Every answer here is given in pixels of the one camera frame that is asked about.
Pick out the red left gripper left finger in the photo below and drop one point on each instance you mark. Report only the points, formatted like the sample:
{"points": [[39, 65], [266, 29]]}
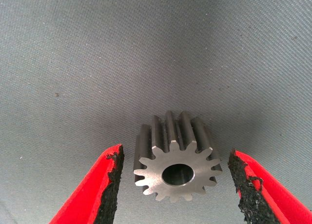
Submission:
{"points": [[90, 192]]}

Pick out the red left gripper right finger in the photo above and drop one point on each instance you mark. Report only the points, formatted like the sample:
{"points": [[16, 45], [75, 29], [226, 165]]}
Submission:
{"points": [[265, 197]]}

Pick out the small steel gear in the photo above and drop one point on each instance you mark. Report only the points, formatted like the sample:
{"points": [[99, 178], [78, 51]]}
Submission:
{"points": [[151, 175]]}

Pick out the dark grey table cloth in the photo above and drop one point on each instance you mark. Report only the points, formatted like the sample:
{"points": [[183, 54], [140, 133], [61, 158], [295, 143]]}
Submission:
{"points": [[97, 50]]}

